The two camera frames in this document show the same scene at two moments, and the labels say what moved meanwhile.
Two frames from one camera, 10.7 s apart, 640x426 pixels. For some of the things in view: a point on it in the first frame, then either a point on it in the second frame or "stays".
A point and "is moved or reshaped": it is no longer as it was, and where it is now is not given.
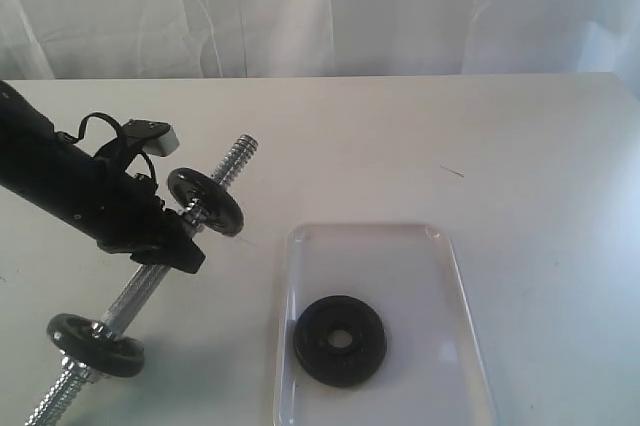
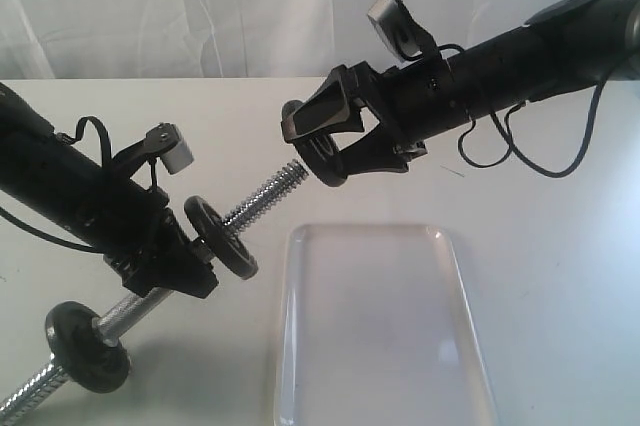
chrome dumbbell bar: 74,373 is moved or reshaped
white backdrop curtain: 148,12 stays
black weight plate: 216,205 to 222,241
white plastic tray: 433,371 stays
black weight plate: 334,366 to 320,152
